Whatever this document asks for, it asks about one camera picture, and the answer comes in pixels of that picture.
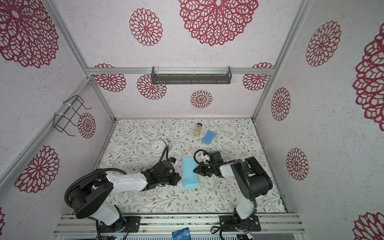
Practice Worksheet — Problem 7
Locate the light blue paper sheet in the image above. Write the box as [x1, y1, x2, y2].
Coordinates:
[182, 157, 199, 189]

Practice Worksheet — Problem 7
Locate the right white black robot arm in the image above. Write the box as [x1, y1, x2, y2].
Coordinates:
[193, 149, 273, 223]

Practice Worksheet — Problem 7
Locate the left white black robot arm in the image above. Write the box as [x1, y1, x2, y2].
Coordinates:
[64, 160, 182, 232]

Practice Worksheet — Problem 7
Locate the white alarm clock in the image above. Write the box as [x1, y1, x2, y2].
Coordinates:
[150, 140, 173, 157]

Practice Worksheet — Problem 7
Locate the blue green sponge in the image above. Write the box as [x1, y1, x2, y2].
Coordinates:
[202, 131, 217, 145]

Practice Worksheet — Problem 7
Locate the small yellow liquid jar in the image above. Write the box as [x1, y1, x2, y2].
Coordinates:
[194, 123, 203, 137]

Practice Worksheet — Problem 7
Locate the blue card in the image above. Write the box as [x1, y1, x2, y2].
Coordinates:
[172, 228, 192, 240]

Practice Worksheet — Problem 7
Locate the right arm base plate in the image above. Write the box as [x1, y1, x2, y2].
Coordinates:
[219, 215, 261, 232]

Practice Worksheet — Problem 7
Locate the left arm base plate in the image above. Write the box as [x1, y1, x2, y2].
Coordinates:
[97, 216, 141, 233]

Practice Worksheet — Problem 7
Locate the black wall shelf rack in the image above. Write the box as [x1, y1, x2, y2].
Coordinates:
[150, 67, 233, 85]

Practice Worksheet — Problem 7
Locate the black wire wall basket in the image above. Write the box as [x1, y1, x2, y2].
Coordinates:
[53, 95, 91, 137]

